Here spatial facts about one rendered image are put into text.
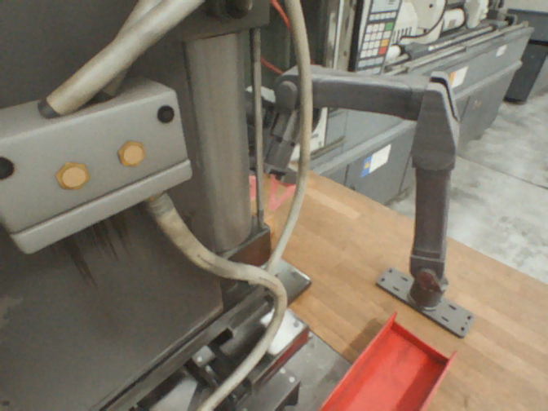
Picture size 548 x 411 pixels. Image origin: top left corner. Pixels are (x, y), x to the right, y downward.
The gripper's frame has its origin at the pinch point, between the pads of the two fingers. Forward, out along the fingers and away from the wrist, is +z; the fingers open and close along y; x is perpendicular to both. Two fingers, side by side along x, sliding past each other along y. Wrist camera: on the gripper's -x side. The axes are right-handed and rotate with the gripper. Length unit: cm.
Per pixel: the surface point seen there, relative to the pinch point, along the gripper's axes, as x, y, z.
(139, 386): 19.3, 33.9, 11.3
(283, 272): 5.1, -11.1, 14.6
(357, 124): -36, -100, -29
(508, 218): 35, -235, -9
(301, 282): 10.0, -11.7, 14.3
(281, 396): 24.9, 11.2, 20.4
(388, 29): -23, -68, -61
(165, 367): 19.3, 31.3, 10.1
